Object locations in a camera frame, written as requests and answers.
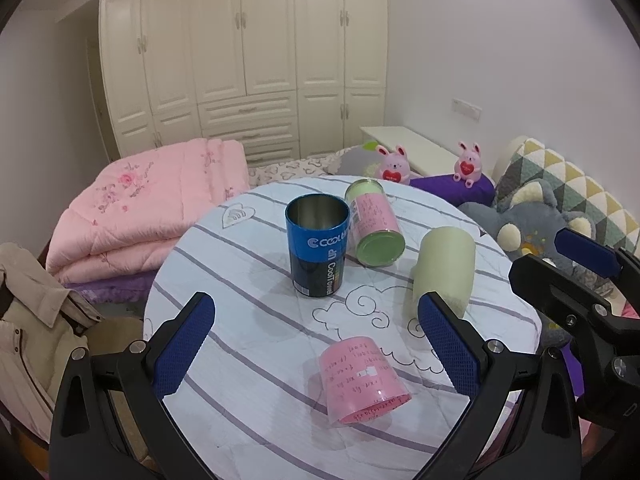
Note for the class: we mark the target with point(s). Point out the beige jacket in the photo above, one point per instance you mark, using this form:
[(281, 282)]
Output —
[(35, 330)]

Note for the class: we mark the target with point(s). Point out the pink jar with green lid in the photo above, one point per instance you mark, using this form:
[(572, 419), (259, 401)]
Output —
[(377, 225)]

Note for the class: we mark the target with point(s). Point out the pale green cup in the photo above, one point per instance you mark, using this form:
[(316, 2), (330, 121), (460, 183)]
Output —
[(445, 265)]

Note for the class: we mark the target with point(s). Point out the pink floral quilt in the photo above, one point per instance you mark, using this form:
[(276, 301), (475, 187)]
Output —
[(145, 195)]

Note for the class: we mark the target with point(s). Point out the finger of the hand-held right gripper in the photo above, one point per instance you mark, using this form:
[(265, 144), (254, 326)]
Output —
[(585, 251), (545, 285)]

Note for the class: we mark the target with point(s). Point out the cream wardrobe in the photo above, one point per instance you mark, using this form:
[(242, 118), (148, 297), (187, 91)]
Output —
[(240, 50)]

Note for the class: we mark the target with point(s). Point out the grey plush toy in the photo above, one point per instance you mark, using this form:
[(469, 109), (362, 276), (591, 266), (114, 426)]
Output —
[(535, 215)]

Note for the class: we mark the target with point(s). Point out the grey and green pillow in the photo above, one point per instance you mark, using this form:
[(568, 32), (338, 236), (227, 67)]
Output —
[(357, 160)]

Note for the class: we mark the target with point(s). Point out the white shelf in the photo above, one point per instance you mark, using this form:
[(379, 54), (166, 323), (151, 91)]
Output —
[(410, 145)]

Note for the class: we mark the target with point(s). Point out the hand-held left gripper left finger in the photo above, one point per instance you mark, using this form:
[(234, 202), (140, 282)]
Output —
[(182, 347)]

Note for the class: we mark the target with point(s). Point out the white wall socket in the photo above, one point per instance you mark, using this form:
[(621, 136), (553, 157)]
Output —
[(466, 108)]

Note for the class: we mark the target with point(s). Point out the clear cup with pink paper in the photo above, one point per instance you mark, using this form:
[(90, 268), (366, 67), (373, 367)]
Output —
[(360, 380)]

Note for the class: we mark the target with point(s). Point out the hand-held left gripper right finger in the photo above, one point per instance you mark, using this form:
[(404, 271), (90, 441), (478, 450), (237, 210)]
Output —
[(450, 347)]

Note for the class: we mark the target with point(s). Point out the purple cushion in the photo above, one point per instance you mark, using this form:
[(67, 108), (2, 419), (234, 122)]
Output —
[(450, 189)]

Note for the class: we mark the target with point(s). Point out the striped white tablecloth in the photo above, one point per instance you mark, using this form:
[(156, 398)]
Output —
[(240, 270)]

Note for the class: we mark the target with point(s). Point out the purple blanket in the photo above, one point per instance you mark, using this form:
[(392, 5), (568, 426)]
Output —
[(110, 291)]

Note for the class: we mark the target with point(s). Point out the pink bunny plush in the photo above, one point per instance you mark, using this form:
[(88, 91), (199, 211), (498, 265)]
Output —
[(393, 166), (467, 162)]

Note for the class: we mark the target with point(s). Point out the blue metal cup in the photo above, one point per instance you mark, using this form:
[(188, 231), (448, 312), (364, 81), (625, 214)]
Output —
[(316, 255)]

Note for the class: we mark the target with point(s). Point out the triangle patterned cushion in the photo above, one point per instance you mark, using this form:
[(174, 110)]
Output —
[(575, 180)]

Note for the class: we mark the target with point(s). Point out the heart print bedsheet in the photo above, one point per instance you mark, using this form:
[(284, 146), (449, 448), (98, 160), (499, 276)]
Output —
[(295, 167)]

